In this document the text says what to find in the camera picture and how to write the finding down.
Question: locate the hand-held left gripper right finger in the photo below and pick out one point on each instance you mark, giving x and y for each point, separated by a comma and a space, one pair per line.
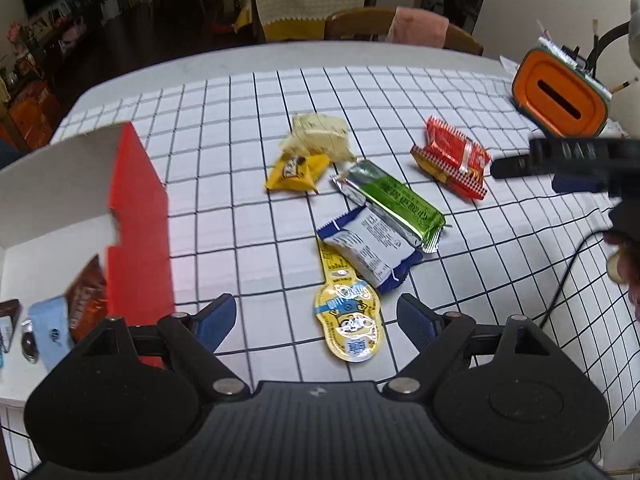
417, 322

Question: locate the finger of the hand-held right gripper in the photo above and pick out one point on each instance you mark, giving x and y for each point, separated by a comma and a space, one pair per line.
512, 166
580, 182

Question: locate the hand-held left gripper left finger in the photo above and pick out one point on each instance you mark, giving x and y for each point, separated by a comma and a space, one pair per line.
215, 320

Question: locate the yellow cartoon jelly packet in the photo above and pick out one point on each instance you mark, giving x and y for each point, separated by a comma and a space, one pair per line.
350, 320

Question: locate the red cardboard box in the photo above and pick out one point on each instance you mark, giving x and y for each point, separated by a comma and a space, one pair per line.
140, 220

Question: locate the red-brown snack packet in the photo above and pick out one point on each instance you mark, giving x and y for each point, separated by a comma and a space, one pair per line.
87, 295

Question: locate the light blue wipe packet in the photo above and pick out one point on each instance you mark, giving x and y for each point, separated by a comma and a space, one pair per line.
50, 332

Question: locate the black silver candy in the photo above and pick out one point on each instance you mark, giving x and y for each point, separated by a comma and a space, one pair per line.
29, 345

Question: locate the dark brown snack packet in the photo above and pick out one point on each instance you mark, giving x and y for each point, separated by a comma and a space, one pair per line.
9, 317

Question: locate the person's right hand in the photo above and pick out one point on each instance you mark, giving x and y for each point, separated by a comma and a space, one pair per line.
625, 272

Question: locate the red checkered snack packet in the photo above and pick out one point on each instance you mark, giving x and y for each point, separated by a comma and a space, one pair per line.
450, 152

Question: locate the orange tissue box holder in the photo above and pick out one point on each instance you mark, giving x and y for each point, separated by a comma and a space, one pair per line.
562, 92

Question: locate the blue white biscuit packet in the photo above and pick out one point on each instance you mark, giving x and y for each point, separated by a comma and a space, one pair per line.
370, 245

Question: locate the white paint brush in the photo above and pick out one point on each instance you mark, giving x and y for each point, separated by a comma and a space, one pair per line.
596, 35

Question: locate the green snack bar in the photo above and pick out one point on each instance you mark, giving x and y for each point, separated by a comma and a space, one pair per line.
395, 200

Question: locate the grey desk lamp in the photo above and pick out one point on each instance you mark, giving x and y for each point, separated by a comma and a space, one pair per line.
634, 25

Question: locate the white black checkered tablecloth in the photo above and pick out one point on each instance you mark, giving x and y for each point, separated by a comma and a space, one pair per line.
225, 170

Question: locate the pink towel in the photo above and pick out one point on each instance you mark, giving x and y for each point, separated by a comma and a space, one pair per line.
417, 27

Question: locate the yellow candy packet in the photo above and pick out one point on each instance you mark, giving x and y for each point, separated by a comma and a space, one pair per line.
297, 172

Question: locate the pale yellow snack packet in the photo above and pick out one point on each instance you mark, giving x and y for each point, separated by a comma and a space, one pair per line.
320, 135

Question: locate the wooden chair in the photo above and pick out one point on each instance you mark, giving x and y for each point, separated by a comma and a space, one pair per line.
355, 22

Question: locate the cream lace sofa cover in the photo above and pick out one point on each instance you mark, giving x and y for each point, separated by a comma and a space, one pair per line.
310, 5

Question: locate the orange cardboard box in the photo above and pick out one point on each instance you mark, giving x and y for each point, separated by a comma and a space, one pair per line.
32, 115

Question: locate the television cabinet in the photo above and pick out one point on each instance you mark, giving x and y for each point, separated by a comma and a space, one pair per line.
65, 35

